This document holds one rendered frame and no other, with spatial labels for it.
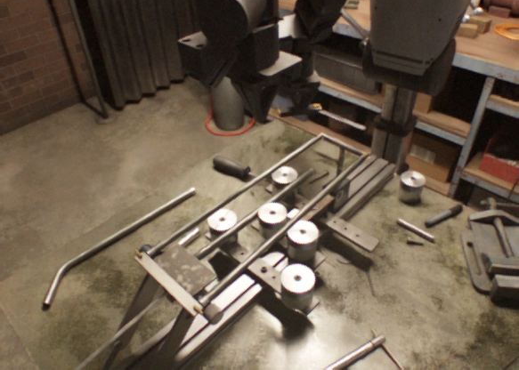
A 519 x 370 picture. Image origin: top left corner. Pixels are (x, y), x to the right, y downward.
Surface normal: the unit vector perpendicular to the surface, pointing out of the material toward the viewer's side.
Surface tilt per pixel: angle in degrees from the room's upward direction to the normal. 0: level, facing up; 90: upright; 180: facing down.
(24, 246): 0
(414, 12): 90
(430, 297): 0
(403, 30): 90
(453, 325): 0
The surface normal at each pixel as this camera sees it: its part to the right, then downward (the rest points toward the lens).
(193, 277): -0.04, -0.77
